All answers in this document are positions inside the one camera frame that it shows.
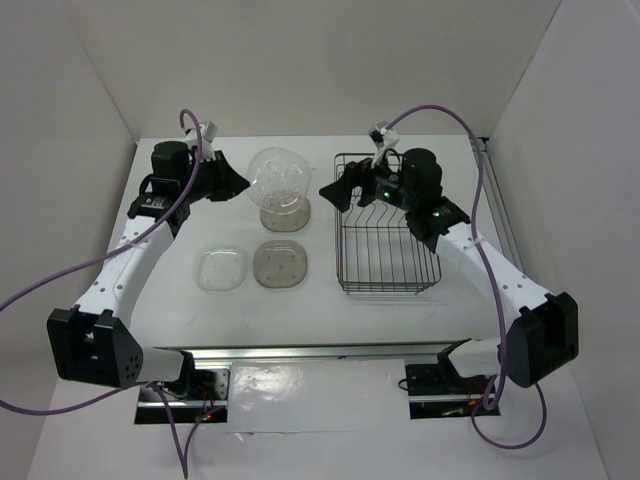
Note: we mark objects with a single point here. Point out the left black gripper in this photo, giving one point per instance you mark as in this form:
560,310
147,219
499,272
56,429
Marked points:
230,183

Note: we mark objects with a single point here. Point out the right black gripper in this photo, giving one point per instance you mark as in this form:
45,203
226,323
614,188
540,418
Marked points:
339,192

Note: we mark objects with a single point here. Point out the clear glass plate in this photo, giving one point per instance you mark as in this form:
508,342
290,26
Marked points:
279,180
220,268

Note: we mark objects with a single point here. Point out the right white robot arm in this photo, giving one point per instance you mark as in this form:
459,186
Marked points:
538,329

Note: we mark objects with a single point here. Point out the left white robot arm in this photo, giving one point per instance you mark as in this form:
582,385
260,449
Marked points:
91,341

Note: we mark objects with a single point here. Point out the smoky glass plate far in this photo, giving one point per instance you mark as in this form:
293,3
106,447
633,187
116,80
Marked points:
286,223

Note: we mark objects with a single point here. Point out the smoky glass plate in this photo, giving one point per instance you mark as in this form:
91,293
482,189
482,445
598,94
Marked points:
280,264
286,223

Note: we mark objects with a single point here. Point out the smoky glass plate near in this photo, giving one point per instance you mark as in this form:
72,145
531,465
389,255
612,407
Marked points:
280,264

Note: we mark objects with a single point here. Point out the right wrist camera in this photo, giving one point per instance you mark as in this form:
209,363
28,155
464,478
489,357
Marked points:
384,138

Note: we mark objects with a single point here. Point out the grey wire dish rack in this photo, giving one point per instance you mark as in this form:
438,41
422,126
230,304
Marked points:
375,252

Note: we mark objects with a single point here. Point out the aluminium rail front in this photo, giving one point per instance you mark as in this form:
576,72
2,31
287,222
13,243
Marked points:
316,352

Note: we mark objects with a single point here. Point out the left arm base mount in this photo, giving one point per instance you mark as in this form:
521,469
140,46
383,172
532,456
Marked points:
205,399

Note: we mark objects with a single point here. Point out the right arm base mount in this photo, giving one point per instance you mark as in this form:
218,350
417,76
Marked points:
436,390

